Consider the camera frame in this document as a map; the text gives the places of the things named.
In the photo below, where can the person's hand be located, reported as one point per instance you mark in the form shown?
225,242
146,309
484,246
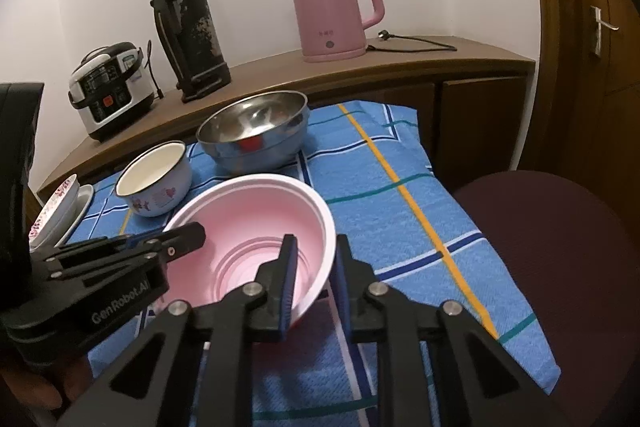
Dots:
33,389

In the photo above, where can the white black rice cooker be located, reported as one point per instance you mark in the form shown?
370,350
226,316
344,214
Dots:
110,89

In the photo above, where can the white enamel bowl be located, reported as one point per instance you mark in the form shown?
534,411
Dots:
156,181

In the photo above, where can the stainless steel bowl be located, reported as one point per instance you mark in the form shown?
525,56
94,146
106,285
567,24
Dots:
259,133

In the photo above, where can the dark maroon chair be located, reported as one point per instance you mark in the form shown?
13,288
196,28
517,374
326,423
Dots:
575,263

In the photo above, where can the pink floral rim plate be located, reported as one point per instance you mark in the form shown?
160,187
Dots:
61,199

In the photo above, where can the black thermos flask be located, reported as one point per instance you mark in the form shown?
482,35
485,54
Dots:
187,33

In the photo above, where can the brown wooden sideboard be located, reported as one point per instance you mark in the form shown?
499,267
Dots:
470,102

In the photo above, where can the plain white plate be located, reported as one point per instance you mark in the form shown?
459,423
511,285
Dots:
74,215

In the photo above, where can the pink electric kettle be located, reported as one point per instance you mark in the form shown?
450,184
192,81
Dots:
333,30

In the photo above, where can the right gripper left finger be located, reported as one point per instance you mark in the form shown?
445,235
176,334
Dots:
194,365

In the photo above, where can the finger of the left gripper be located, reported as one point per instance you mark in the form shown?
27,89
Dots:
94,255

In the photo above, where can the right wooden door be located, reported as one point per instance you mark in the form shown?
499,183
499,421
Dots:
585,120

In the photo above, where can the pink plastic bowl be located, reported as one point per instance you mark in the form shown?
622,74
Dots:
245,220

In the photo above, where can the red flower white plate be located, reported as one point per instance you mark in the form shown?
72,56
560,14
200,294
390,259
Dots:
46,233

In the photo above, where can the blue checked tablecloth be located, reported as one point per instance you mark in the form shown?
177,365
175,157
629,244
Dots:
365,159

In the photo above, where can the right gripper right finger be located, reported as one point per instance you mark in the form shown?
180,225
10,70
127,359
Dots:
436,365

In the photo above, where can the right silver door handle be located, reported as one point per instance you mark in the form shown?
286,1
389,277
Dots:
597,28

